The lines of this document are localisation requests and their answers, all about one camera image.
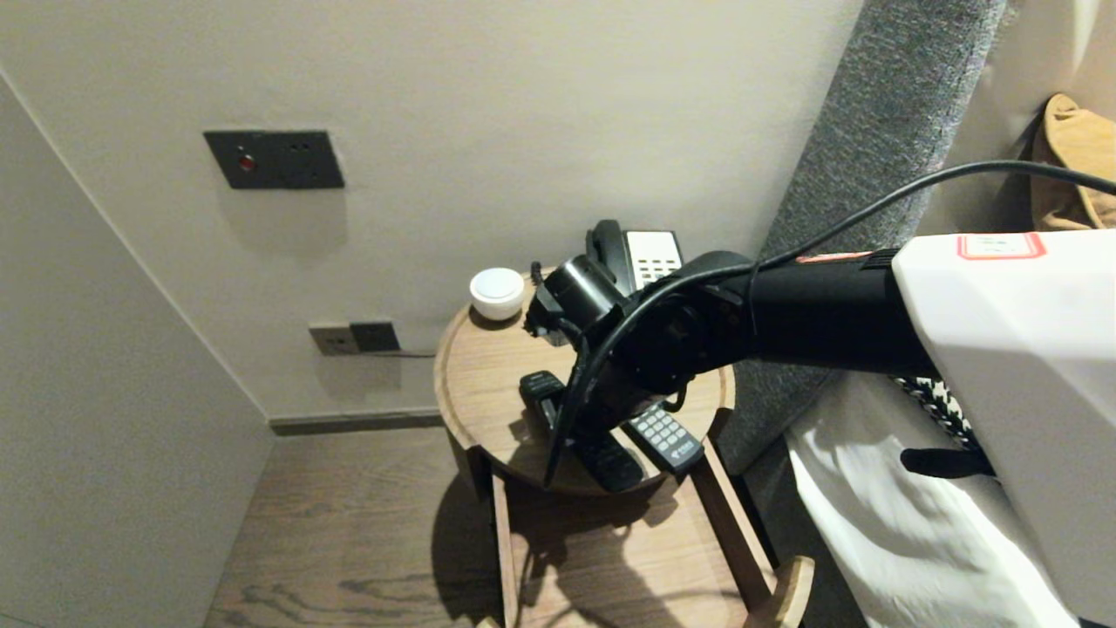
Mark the wooden baseboard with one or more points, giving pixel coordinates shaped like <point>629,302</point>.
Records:
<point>349,423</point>

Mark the wooden nightstand drawer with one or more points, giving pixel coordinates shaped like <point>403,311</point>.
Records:
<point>610,567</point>

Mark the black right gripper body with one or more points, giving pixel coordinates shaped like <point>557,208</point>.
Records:
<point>610,406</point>

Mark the beige padded headboard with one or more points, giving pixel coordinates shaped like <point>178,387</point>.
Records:
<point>1003,87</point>

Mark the round wooden nightstand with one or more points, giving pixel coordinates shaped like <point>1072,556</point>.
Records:
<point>488,392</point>

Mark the black telephone handset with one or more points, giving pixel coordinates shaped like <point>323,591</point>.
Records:
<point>608,249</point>

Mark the grey and black wall outlet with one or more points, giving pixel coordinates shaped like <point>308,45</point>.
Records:
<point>349,337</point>

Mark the grey fabric headboard panel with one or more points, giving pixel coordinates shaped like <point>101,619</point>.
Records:
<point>872,131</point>

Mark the black remote with coloured buttons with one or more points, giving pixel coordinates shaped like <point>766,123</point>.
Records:
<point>667,436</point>

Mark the dark wall socket panel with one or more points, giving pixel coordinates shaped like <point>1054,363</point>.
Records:
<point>288,160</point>

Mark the grey fabric bed base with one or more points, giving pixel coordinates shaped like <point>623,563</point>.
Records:
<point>785,541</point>

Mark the black white houndstooth pillow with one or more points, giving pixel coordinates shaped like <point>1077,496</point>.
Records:
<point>946,406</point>

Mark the mustard yellow pillow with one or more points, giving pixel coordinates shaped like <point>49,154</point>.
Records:
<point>1077,166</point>

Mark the white bed sheet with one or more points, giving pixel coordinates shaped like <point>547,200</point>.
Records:
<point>889,523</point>

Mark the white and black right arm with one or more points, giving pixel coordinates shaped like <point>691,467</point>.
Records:
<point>872,314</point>

